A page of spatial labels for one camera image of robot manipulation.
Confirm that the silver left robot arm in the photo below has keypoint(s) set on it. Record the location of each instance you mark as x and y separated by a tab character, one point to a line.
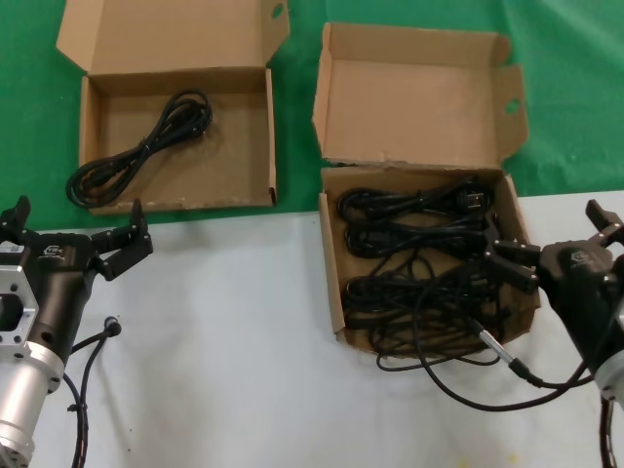
22	395

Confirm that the cardboard box with torn lid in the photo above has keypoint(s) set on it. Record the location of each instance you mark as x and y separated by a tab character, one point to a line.
404	97

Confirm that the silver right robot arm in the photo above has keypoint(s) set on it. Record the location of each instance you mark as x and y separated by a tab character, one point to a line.
613	382

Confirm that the green cloth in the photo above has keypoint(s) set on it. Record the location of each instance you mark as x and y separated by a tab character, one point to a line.
29	122

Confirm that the cardboard box with round-holed lid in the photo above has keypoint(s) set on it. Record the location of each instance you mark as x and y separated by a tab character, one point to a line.
219	136

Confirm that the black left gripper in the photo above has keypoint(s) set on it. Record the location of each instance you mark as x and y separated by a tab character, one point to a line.
61	278

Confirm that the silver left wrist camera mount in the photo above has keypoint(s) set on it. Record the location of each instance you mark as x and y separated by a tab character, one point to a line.
14	292

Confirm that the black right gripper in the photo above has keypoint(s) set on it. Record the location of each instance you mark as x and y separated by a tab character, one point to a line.
585	297

